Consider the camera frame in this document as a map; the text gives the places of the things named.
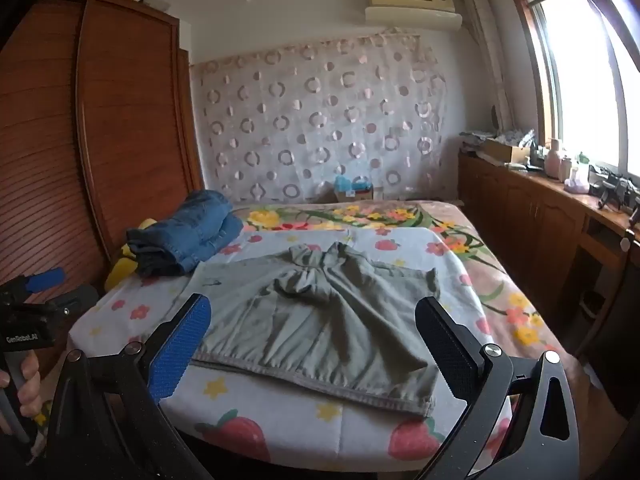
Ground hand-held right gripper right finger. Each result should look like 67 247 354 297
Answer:
414 296 582 480

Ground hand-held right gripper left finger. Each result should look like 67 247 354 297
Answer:
30 293 212 480

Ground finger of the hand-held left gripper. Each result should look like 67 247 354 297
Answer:
47 284 99 320
20 267 67 295

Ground grey-green pants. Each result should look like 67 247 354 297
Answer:
192 241 441 418

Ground person's left hand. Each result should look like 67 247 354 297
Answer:
0 350 44 436

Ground yellow plush toy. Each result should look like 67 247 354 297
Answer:
106 217 153 292

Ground peach floral bed sheet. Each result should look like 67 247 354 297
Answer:
230 199 593 391

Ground folded blue jeans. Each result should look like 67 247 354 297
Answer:
126 190 244 277

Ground brown wooden cabinet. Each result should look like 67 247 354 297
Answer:
457 152 640 411

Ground white floral strawberry blanket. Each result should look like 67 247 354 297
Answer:
67 227 516 475

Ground brown wooden wardrobe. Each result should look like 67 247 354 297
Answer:
0 0 205 381

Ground blue toy on box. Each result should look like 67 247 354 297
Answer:
334 175 372 194

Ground pink plastic container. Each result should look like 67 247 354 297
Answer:
564 167 592 194

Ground pile of patterned cloth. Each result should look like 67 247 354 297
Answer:
459 129 540 149

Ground pink pump bottle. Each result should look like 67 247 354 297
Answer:
544 137 564 179

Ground black folding device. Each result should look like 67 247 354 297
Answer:
589 162 640 212

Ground circle-patterned sheer curtain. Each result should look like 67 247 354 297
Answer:
190 30 448 203

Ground white window curtain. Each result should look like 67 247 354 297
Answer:
460 0 517 136

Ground window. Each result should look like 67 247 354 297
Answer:
504 0 640 177

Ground wall air conditioner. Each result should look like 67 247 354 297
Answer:
364 0 464 29

